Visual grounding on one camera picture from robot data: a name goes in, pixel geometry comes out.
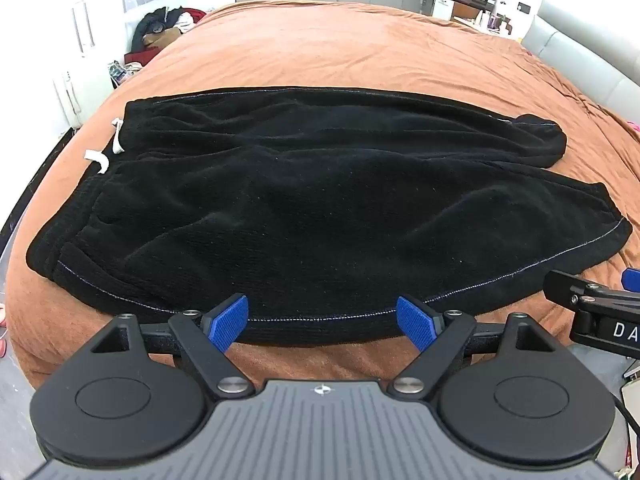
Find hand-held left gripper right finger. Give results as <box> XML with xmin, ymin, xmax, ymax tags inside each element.
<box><xmin>387</xmin><ymin>295</ymin><xmax>555</xmax><ymax>396</ymax></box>

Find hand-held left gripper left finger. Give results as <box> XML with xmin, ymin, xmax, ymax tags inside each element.
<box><xmin>87</xmin><ymin>294</ymin><xmax>253</xmax><ymax>396</ymax></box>

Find black pants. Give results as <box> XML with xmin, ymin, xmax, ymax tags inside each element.
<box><xmin>26</xmin><ymin>86</ymin><xmax>634</xmax><ymax>347</ymax></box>

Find grey padded headboard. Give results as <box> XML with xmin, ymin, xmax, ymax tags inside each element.
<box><xmin>522</xmin><ymin>0</ymin><xmax>640</xmax><ymax>126</ymax></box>

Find patterned bag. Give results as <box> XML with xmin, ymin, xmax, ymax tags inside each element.
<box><xmin>107</xmin><ymin>60</ymin><xmax>144</xmax><ymax>87</ymax></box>

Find white intercom phone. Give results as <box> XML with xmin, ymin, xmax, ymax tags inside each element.
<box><xmin>53</xmin><ymin>71</ymin><xmax>84</xmax><ymax>129</ymax></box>

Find dark red cloth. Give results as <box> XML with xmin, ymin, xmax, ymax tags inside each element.
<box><xmin>124</xmin><ymin>47</ymin><xmax>163</xmax><ymax>67</ymax></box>

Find brown blanket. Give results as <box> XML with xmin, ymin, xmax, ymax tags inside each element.
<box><xmin>4</xmin><ymin>2</ymin><xmax>640</xmax><ymax>392</ymax></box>

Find tan bag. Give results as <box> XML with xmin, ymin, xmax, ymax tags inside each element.
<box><xmin>142</xmin><ymin>27</ymin><xmax>182</xmax><ymax>49</ymax></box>

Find black jacket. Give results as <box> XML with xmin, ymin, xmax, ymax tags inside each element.
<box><xmin>132</xmin><ymin>7</ymin><xmax>182</xmax><ymax>52</ymax></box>

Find black cable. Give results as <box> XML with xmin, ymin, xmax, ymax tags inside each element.
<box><xmin>612</xmin><ymin>389</ymin><xmax>640</xmax><ymax>433</ymax></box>

